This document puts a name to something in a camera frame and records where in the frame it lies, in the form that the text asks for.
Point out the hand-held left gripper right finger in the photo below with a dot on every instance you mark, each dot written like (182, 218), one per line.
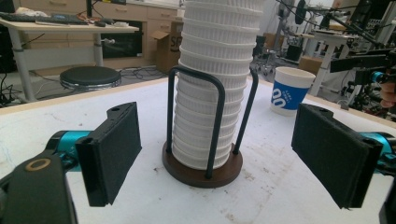
(333, 155)

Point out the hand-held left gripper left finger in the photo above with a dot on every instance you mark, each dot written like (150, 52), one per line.
(109, 155)

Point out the blue label paper cup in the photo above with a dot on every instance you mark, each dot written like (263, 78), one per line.
(291, 93)

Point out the cup holder with brown base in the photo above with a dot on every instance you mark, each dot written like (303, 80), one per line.
(199, 179)

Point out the stack of white paper cups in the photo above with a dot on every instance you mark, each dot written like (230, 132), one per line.
(214, 62)

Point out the small white table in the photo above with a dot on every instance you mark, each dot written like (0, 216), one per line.
(330, 46)

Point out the black round stool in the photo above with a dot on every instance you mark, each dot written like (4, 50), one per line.
(90, 77)

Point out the white table mat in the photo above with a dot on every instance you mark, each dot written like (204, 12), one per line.
(174, 205)

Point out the brown cardboard box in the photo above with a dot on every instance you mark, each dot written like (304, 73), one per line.
(166, 49)

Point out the desk with white legs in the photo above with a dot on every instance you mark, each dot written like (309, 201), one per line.
(77, 28)

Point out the wooden cabinet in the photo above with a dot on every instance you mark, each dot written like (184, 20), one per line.
(134, 12)

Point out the black keyboard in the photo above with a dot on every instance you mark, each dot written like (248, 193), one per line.
(43, 18)

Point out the black metal frame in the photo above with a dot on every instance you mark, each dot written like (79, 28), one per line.
(351, 29)

